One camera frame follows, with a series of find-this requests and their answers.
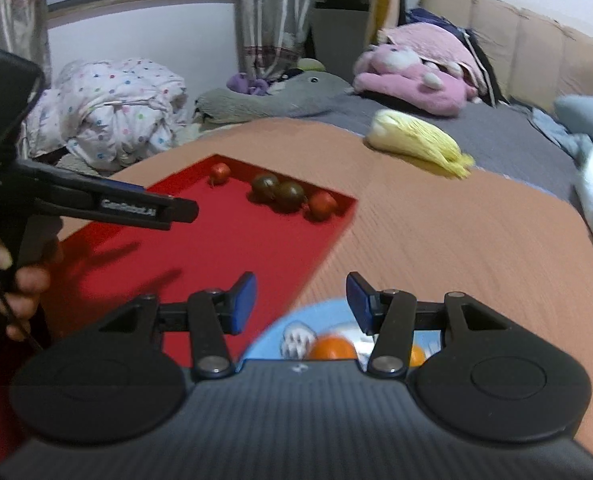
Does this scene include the red tray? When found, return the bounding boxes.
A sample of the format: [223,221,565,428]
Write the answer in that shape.
[0,154,360,466]

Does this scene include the grey bin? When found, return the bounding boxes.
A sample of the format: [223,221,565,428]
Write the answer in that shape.
[309,0,378,79]

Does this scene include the grey bed sheet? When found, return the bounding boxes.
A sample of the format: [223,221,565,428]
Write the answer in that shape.
[196,91,593,212]

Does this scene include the light blue plate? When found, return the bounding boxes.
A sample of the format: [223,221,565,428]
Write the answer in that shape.
[239,297,447,368]

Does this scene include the yellow garment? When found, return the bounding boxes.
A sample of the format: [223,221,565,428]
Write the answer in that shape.
[374,0,403,46]

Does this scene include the pink plush toy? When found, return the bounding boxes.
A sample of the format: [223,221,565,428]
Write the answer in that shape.
[353,42,479,119]

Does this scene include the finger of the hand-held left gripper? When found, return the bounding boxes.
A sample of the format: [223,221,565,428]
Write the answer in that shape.
[33,191,200,231]
[18,159,150,197]

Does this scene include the patterned curtain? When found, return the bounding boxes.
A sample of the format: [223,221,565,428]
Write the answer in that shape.
[234,0,323,79]
[0,0,53,161]

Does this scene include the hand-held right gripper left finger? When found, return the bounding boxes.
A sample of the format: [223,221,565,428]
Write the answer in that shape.
[99,271,257,380]

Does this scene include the beige padded headboard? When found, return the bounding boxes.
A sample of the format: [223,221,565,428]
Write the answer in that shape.
[419,0,593,129]

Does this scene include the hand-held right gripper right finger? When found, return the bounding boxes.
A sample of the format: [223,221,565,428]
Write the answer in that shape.
[345,271,503,379]

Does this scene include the dark blue clothes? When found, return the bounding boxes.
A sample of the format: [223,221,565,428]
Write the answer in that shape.
[405,8,473,37]

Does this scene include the grey plush shark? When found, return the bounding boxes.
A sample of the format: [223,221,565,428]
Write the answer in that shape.
[195,70,355,126]

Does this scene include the polka-dot white quilt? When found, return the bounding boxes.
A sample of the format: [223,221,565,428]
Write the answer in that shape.
[24,58,190,174]

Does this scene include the dark brown round fruit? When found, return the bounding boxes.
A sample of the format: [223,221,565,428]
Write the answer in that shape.
[274,181,307,213]
[250,173,280,204]

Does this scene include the person's left hand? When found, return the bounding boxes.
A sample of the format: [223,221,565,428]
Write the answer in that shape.
[0,222,64,343]

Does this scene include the napa cabbage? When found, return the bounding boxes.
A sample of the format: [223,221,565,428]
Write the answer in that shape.
[365,109,476,181]

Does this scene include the purple plush toy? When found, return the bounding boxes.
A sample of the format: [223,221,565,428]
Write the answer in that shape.
[226,72,270,97]

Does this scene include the small red tomato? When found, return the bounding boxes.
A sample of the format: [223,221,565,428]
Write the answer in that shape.
[304,191,339,222]
[209,162,232,187]

